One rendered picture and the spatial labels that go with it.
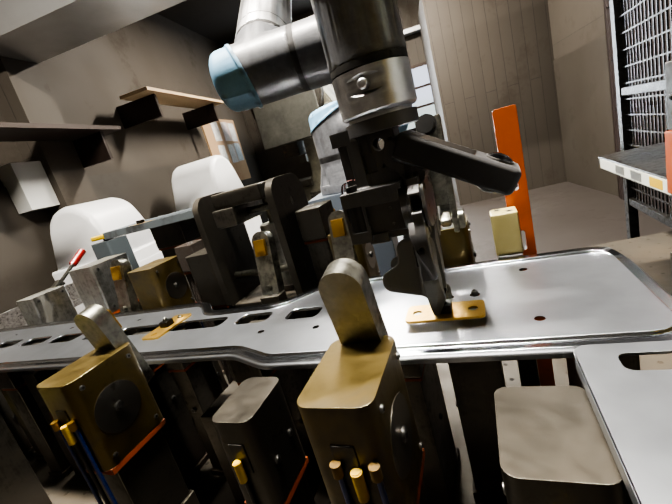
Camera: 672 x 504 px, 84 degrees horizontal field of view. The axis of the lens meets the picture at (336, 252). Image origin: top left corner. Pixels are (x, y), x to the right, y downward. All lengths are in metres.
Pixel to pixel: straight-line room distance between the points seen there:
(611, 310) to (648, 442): 0.16
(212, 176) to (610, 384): 3.98
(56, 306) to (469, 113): 5.36
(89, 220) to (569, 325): 2.95
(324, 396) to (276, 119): 5.40
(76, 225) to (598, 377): 3.07
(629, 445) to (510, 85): 5.77
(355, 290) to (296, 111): 5.22
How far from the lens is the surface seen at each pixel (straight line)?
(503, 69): 5.97
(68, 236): 3.23
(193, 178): 4.26
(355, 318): 0.31
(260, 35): 0.51
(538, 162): 6.08
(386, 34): 0.37
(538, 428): 0.33
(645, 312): 0.43
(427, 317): 0.43
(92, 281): 1.00
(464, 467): 0.69
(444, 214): 0.59
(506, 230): 0.57
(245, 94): 0.50
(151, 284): 0.87
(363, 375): 0.29
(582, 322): 0.41
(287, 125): 5.53
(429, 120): 0.56
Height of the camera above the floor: 1.20
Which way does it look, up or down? 14 degrees down
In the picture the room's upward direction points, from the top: 16 degrees counter-clockwise
